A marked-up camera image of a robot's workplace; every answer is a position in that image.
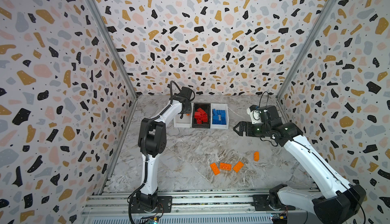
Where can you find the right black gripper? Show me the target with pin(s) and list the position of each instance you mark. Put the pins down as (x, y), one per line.
(249, 128)

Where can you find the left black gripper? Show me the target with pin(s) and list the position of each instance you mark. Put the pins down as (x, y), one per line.
(189, 111)

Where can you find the blue lego brick pair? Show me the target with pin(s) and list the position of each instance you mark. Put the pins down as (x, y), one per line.
(221, 113)

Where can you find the orange long lego brick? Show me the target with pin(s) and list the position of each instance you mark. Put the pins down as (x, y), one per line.
(225, 166)

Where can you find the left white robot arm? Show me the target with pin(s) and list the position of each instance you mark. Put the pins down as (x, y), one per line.
(152, 142)

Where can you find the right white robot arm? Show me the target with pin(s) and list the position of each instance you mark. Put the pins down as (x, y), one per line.
(338, 199)

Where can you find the black middle bin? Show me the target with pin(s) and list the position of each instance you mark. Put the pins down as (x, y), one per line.
(207, 108)

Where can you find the left white bin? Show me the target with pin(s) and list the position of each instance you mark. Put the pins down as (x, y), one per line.
(186, 122)

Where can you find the white bin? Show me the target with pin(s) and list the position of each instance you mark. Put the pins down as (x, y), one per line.
(186, 122)
(219, 116)

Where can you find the right white bin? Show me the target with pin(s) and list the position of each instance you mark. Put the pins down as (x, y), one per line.
(219, 116)

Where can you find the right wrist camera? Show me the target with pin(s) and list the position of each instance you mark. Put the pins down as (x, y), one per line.
(258, 115)

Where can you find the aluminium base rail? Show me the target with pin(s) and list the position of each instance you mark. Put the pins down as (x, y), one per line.
(195, 207)

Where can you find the right corner aluminium post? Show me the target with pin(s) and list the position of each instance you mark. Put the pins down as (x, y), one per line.
(306, 46)

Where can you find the corner aluminium post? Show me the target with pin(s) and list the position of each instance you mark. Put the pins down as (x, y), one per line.
(110, 44)
(306, 46)

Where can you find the left corner aluminium post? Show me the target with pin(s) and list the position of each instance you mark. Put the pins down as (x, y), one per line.
(110, 44)

